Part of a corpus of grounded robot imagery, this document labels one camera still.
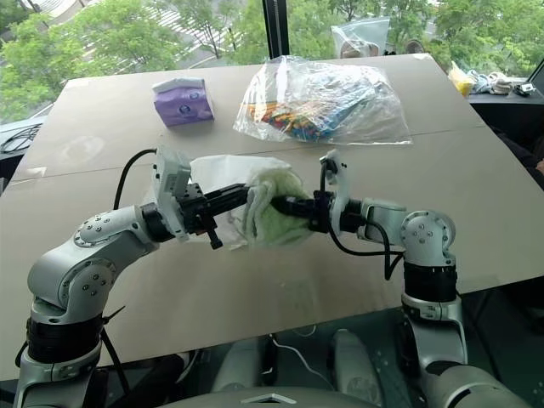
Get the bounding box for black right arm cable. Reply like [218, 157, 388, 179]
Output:
[318, 156, 407, 281]

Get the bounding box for black side desk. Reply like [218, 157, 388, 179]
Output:
[466, 89, 544, 133]

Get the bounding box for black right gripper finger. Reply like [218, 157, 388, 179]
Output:
[275, 203, 315, 220]
[271, 194, 315, 209]

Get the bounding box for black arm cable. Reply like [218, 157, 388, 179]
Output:
[318, 156, 407, 281]
[111, 148, 159, 211]

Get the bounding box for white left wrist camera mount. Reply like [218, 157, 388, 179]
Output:
[150, 145, 193, 244]

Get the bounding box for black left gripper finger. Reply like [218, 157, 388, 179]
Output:
[207, 193, 250, 215]
[205, 183, 251, 201]

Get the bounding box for white rope bundle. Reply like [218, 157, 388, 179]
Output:
[468, 71, 516, 96]

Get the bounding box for black tangled cables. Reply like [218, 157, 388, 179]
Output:
[0, 122, 44, 155]

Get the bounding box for dark window frame post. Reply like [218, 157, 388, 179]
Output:
[262, 0, 291, 61]

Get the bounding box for thin white cable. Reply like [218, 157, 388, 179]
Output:
[269, 324, 337, 390]

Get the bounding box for dark clothed bystander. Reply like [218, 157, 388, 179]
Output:
[495, 127, 544, 191]

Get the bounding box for pale green towel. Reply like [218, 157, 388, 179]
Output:
[243, 167, 316, 251]

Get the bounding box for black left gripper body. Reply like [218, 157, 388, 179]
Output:
[178, 181, 225, 251]

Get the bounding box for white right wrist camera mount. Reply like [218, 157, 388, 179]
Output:
[318, 148, 352, 234]

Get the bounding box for clear zip bag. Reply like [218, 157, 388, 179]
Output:
[330, 16, 392, 60]

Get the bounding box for purple tissue pack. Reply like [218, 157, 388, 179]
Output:
[151, 76, 215, 129]

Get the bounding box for yellow bag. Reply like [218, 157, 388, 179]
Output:
[447, 60, 473, 98]

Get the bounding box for grey rounded robot leg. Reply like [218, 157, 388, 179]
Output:
[210, 338, 265, 394]
[329, 327, 382, 407]

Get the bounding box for grey robot torso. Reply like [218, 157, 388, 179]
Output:
[159, 383, 386, 408]

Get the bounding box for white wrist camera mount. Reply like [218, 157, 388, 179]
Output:
[318, 148, 352, 234]
[150, 145, 193, 244]

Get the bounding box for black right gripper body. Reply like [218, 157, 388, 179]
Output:
[309, 190, 337, 235]

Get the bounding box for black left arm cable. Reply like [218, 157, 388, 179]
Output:
[111, 148, 159, 211]

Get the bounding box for clear bag of colourful items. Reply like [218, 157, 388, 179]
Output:
[232, 54, 414, 147]

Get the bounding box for black cable tie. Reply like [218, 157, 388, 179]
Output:
[100, 304, 128, 327]

